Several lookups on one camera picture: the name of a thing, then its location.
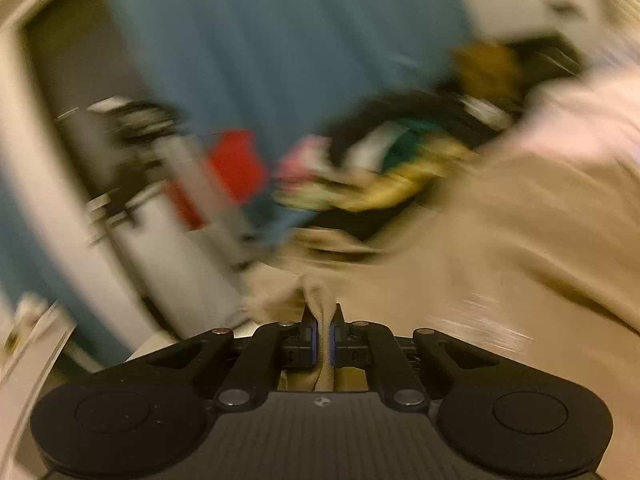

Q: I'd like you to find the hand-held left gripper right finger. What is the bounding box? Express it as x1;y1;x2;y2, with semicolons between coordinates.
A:
327;303;547;408

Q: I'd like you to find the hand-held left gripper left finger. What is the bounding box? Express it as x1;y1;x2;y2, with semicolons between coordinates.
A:
96;304;321;408

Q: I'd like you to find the beige garment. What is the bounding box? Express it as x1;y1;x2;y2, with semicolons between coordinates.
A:
240;157;640;394

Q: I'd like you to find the pile of dark clothes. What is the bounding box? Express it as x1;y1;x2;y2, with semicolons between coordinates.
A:
275;87;523;241

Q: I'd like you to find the red bag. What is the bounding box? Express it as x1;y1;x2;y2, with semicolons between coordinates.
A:
167;129;268;228

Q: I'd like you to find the blue curtain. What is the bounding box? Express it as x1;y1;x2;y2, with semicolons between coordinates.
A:
0;160;138;356
97;0;473;248

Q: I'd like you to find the metal folding stand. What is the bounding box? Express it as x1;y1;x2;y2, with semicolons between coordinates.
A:
55;94;263;273

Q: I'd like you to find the brown cardboard box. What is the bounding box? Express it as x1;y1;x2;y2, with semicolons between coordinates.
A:
447;41;528;103

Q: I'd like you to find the pastel tie-dye blanket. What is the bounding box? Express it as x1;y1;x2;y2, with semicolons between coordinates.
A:
492;55;640;173

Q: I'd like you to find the dark window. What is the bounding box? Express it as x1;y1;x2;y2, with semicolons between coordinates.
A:
21;0;168;211

